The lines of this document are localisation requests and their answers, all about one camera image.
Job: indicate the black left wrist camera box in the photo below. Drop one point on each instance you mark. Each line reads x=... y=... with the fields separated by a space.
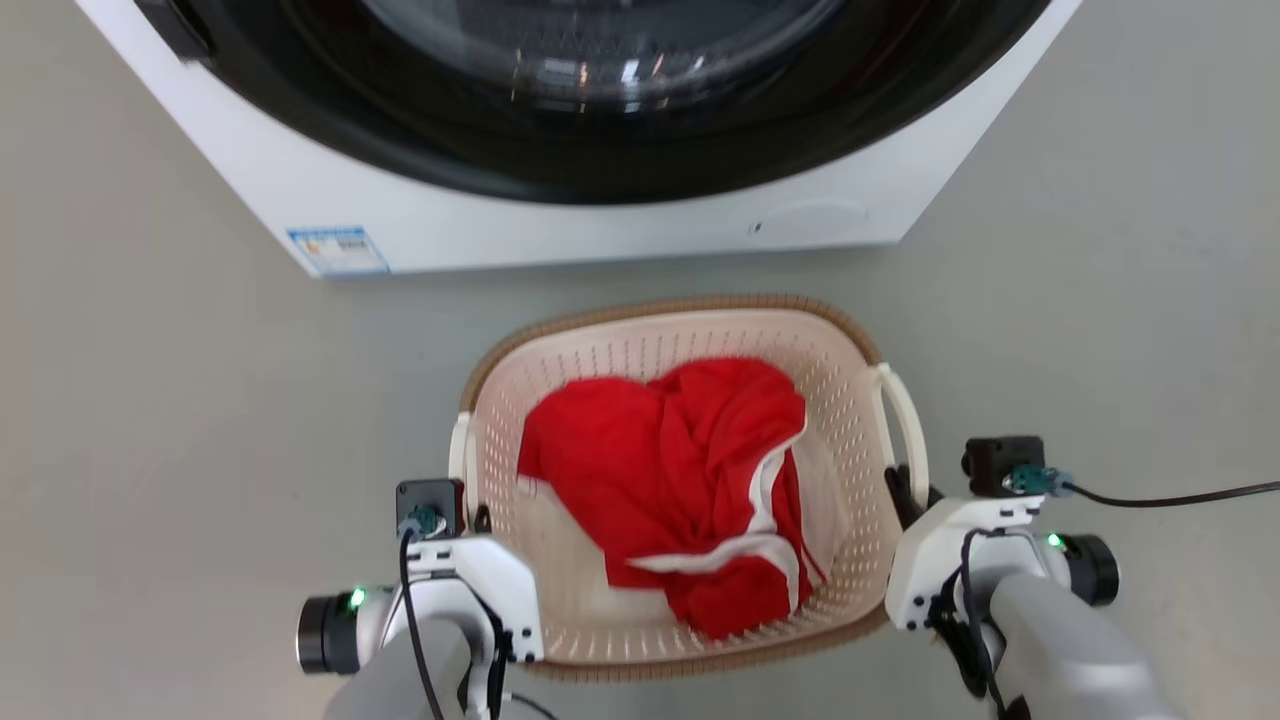
x=430 y=498

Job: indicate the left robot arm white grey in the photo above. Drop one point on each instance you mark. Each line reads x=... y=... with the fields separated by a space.
x=400 y=670

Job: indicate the blue white energy label sticker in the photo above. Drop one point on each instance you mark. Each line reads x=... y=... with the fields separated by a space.
x=338 y=250

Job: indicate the white drain filter cover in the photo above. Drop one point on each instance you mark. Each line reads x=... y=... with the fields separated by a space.
x=812 y=219

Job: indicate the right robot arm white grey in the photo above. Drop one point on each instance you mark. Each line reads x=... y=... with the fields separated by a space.
x=1070 y=650

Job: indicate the beige perforated plastic laundry basket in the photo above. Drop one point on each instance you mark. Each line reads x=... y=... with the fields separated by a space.
x=640 y=340

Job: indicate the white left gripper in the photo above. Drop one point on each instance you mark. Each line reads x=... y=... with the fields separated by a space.
x=500 y=580

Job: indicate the white front-load washing machine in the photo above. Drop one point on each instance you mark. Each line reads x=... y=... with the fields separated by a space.
x=600 y=225

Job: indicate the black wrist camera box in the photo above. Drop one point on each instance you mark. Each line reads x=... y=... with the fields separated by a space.
x=430 y=498
x=1000 y=462

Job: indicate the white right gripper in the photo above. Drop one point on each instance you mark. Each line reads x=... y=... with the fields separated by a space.
x=930 y=560

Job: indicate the red garment with white trim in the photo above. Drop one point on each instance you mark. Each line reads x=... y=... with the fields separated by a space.
x=660 y=460

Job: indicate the black round washing machine door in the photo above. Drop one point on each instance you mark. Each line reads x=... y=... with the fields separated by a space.
x=420 y=130

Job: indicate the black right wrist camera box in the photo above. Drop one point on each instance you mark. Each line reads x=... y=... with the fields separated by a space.
x=1000 y=462

